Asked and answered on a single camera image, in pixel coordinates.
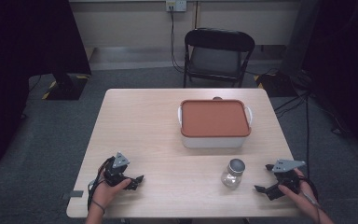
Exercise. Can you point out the glass jar with grey lid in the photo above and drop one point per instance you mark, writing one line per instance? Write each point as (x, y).
(233, 177)

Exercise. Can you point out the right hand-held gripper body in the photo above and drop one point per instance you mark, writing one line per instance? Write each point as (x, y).
(287, 177)

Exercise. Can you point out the white wall socket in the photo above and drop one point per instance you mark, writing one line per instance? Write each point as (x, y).
(176, 5)

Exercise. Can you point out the person's right hand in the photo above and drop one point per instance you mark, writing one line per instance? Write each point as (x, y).
(301, 197)

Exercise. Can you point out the grey tape strip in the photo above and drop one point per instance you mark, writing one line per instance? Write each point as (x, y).
(73, 194)

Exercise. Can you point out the black folding chair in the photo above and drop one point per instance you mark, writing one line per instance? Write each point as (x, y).
(217, 56)

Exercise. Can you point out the white storage box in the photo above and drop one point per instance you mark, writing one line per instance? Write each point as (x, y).
(213, 141)

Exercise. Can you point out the person's left hand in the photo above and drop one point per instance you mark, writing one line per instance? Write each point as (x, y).
(107, 194)

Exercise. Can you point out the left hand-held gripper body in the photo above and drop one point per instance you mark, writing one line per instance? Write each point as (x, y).
(115, 174)

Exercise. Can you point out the orange box lid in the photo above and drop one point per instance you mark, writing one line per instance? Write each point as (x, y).
(215, 118)

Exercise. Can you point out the black curtain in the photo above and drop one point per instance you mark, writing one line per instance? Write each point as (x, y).
(18, 62)
(345, 62)

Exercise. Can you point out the black stand base striped tape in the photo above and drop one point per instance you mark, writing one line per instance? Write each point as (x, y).
(66, 87)
(276, 84)

